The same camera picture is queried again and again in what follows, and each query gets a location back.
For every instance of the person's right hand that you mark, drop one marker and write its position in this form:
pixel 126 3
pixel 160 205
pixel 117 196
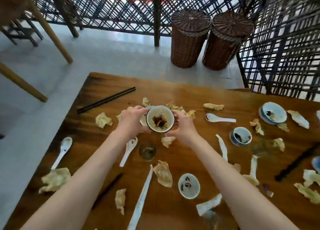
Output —
pixel 185 130

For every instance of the person's left hand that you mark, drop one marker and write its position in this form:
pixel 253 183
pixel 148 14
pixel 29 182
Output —
pixel 130 125

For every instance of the used napkins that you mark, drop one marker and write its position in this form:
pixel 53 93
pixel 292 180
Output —
pixel 162 173

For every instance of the person's left forearm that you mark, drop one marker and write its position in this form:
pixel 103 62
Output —
pixel 82 184

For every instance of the person's right forearm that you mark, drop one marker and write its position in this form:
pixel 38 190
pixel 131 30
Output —
pixel 232 187

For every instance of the dark wooden table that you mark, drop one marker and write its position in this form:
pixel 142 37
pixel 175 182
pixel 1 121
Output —
pixel 175 97

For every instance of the brown wicker lidded basket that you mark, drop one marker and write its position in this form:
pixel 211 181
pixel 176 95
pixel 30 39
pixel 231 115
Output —
pixel 190 38
pixel 226 41

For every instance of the dark wooden lattice screen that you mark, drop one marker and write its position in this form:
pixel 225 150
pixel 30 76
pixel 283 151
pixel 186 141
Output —
pixel 282 50
pixel 156 17

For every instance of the dark wooden stool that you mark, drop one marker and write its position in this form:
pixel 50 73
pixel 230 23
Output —
pixel 22 33

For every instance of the light wooden table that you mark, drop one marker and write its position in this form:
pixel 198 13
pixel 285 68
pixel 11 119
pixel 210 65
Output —
pixel 15 2

